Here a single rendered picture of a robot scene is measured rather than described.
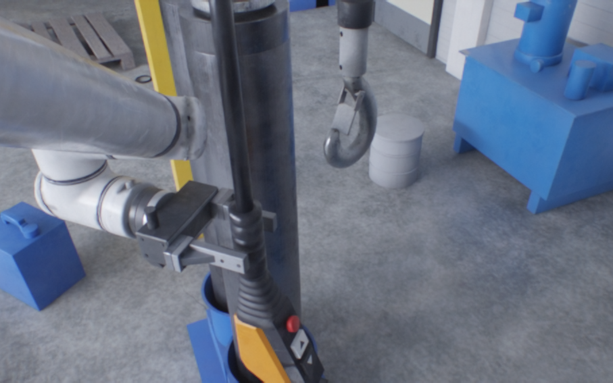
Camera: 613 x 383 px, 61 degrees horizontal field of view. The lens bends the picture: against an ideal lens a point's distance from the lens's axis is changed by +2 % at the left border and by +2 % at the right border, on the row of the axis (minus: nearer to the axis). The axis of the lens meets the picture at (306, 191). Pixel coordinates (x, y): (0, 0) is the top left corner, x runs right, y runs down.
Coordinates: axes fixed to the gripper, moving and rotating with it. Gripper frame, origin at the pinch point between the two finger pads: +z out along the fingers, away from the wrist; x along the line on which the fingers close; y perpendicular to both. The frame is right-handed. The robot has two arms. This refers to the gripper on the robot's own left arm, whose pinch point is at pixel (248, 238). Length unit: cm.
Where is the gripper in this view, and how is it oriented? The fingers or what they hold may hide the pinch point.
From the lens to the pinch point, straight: 70.8
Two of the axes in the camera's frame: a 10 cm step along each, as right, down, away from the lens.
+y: -0.2, -8.0, -6.0
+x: 3.8, -5.6, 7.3
